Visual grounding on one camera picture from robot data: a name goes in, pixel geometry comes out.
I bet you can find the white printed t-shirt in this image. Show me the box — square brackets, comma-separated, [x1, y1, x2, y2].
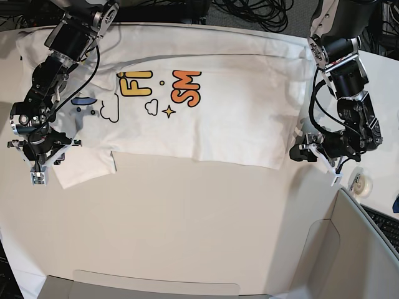
[15, 23, 315, 190]

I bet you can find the black cable bundle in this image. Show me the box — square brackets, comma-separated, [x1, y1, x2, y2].
[211, 0, 291, 34]

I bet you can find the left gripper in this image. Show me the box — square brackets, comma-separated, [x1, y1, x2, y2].
[289, 133, 346, 162]

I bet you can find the black keyboard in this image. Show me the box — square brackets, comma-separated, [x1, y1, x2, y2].
[360, 204, 398, 260]

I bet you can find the blue cloth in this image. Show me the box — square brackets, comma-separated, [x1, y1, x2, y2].
[392, 196, 399, 214]

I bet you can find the clear tape roll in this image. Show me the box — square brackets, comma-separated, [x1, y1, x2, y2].
[348, 166, 373, 199]

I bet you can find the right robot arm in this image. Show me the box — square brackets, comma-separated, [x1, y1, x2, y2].
[9, 1, 120, 171]

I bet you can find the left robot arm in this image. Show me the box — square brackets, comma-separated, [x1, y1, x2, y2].
[289, 1, 383, 163]

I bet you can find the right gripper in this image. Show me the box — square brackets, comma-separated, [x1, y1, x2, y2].
[22, 129, 72, 165]

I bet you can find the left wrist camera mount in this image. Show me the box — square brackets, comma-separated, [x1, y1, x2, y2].
[299, 133, 342, 187]

